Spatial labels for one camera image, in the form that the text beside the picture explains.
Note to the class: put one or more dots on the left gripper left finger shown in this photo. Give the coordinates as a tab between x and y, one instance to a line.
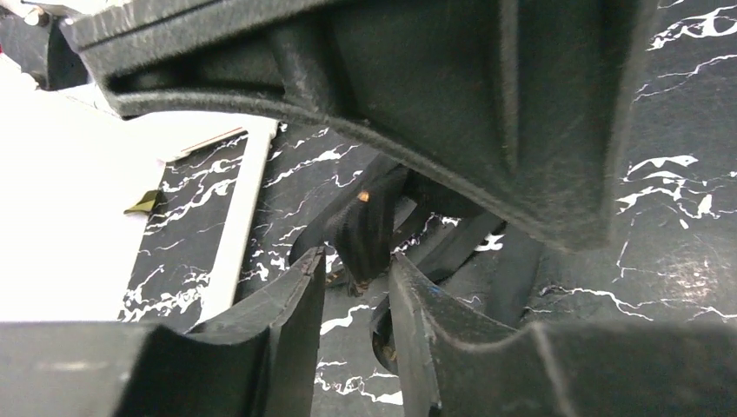
255	359

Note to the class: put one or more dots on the black ribbon gold lettering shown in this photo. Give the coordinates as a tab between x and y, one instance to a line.
374	230

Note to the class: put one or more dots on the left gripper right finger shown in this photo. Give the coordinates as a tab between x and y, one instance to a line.
610	368

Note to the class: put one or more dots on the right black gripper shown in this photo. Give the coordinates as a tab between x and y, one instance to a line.
524	107

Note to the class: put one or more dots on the white pvc pipe frame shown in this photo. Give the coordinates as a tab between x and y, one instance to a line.
68	173

